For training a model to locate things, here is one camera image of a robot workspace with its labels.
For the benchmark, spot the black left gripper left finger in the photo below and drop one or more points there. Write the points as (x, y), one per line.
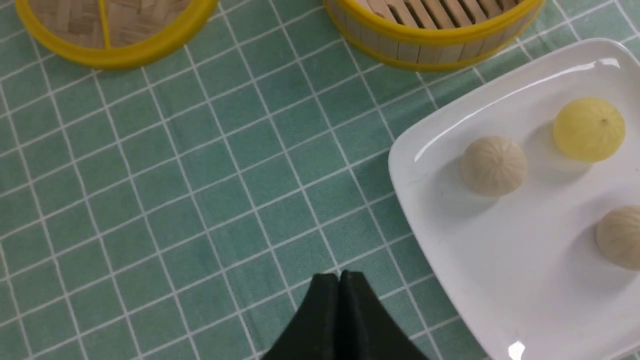
(310, 335)

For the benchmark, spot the yellow rimmed bamboo steamer basket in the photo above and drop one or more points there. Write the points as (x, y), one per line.
(431, 35)

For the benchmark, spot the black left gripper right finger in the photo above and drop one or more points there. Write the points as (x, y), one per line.
(367, 330)

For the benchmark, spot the white square plate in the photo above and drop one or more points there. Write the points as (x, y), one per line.
(523, 271)

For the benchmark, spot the yellow steamed bun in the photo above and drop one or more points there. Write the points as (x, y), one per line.
(589, 130)

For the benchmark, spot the yellow rimmed bamboo steamer lid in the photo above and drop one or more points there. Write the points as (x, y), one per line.
(114, 34)

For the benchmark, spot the white steamed bun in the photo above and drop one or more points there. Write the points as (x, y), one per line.
(618, 237)
(493, 166)

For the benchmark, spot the green checkered tablecloth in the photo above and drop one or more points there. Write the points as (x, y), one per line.
(178, 211)

